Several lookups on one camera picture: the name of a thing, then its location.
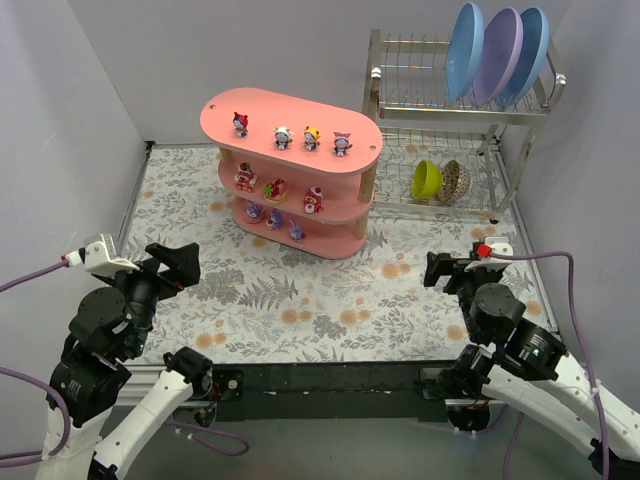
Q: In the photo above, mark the purple bunny head toy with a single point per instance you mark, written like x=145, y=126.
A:
x=275, y=220

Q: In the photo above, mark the pink purple cupcake toy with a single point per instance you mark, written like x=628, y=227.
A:
x=253, y=213

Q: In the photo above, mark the black red mouse figure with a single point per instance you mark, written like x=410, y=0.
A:
x=240, y=123

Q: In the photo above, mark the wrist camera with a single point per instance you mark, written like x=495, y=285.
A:
x=492, y=254
x=102, y=259

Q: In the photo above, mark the left blue plate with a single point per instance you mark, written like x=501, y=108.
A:
x=464, y=52

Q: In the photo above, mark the purple plate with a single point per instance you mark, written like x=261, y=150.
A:
x=502, y=46

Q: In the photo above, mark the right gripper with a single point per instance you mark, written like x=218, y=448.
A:
x=451, y=278

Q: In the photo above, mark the floral table mat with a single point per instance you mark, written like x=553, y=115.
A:
x=259, y=301

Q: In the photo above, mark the pink figure toy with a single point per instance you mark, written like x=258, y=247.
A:
x=342, y=143
x=312, y=202

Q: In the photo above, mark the blue white duck figure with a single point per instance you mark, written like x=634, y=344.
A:
x=283, y=137

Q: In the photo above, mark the pink three-tier shelf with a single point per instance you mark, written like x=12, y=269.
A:
x=340, y=230

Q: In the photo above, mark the blue plate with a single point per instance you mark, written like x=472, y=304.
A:
x=535, y=43
x=464, y=52

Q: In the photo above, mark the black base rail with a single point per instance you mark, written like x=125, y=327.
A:
x=342, y=390

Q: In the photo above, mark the yellow blue duck figure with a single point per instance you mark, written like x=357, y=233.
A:
x=311, y=137

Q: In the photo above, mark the lime green bowl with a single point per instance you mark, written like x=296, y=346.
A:
x=427, y=180

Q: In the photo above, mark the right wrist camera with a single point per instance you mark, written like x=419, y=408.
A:
x=492, y=254

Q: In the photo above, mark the steel dish rack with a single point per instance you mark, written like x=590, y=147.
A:
x=405, y=95

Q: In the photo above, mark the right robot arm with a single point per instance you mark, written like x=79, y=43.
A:
x=521, y=364

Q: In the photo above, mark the pink flowerpot toy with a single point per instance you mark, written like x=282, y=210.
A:
x=275, y=192

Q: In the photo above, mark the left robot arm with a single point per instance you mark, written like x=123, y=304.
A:
x=110, y=327

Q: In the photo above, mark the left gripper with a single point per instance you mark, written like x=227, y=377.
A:
x=163, y=276

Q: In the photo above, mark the patterned ceramic bowl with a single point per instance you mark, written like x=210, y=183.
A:
x=456, y=182

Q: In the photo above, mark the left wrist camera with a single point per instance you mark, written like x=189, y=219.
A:
x=102, y=259

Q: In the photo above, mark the strawberry cake toy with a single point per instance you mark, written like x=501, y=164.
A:
x=245, y=178

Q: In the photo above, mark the right blue plate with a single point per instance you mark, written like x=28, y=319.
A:
x=535, y=43

